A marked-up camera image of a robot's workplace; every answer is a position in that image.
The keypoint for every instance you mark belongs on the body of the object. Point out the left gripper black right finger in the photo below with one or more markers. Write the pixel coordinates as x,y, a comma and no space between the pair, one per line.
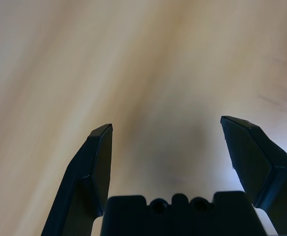
256,159

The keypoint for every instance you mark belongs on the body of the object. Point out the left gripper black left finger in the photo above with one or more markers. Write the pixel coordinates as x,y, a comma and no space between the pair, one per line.
84,172

